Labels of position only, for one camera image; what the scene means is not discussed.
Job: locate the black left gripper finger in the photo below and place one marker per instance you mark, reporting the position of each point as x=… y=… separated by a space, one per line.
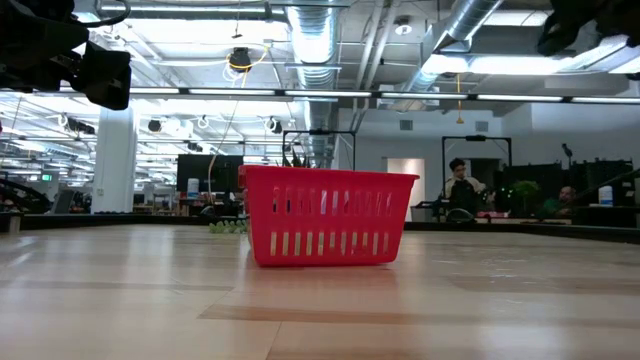
x=107 y=75

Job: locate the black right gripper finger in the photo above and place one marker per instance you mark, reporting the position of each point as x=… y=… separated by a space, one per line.
x=557 y=35

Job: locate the red plastic basket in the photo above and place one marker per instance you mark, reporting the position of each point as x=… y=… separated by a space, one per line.
x=325 y=215

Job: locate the white pillar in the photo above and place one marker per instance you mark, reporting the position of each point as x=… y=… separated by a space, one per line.
x=115 y=160

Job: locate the green exit sign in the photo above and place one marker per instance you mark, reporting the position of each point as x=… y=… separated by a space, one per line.
x=46 y=177

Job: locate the long linear ceiling light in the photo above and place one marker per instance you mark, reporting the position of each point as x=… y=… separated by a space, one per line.
x=230 y=92

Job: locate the black monitor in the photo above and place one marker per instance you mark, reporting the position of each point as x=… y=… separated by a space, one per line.
x=210 y=172

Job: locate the white wipes canister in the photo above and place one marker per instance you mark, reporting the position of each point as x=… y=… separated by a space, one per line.
x=605 y=196
x=192 y=189

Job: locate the black partition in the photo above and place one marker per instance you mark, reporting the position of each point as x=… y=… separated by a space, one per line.
x=590 y=175

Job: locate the green background plant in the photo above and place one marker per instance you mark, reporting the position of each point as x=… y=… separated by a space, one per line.
x=525 y=192

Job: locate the person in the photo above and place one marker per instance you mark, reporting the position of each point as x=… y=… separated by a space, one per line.
x=562 y=201
x=462 y=192

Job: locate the potted succulent plant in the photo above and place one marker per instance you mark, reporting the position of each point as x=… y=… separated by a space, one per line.
x=227 y=227

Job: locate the slanted silver ventilation duct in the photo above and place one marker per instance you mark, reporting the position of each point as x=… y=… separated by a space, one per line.
x=465 y=20

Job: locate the black overhead gantry frame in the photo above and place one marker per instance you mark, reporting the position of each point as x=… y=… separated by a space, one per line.
x=475 y=138

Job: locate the black aluminium table frame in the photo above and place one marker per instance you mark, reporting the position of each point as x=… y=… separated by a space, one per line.
x=125 y=220

